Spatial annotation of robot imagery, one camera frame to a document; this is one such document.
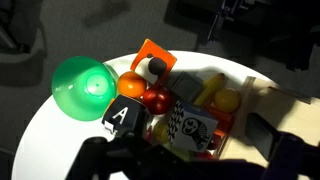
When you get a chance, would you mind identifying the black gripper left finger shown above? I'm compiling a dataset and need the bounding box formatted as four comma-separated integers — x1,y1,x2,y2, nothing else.
65,135,140,180

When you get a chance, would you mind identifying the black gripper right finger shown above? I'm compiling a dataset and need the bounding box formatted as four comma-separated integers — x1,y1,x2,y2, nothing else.
245,113,320,180

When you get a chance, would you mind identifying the owl pattern plush cube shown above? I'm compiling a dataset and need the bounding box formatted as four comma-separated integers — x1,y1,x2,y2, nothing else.
167,100,218,152

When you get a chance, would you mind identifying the black letter A plush cube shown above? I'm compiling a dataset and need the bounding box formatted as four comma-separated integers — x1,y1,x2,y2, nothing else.
102,95,150,136

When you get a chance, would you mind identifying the wooden tray box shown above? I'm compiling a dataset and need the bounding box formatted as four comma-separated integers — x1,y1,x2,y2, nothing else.
221,77,320,169

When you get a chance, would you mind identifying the small yellow toy fruit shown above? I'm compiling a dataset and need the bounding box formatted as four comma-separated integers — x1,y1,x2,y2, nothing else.
152,121,169,144

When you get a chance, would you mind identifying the red orange toy block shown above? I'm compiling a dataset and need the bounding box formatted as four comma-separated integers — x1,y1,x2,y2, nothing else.
207,108,233,150

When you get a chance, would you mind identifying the orange toy fruit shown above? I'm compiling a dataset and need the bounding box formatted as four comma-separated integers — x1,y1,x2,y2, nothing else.
117,71,147,98

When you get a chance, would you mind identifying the red toy apple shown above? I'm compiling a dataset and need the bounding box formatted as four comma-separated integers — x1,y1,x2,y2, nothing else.
142,88,173,115

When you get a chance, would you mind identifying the yellow toy lemon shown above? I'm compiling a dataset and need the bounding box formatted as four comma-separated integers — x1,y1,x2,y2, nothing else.
213,89,241,113

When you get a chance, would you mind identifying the yellow toy banana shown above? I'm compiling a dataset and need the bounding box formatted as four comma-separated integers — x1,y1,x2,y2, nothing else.
194,73,226,106

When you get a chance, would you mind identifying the orange plush cube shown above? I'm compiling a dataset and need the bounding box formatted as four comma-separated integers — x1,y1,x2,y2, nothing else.
130,39,177,85

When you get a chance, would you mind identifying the round white table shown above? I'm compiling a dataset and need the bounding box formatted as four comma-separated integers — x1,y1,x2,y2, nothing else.
11,49,320,180

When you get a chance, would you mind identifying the green plastic bowl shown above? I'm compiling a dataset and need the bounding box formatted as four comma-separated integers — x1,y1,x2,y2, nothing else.
51,56,119,121

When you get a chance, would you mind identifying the grey foam block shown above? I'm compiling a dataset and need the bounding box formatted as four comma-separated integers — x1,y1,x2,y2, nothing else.
171,72,203,102

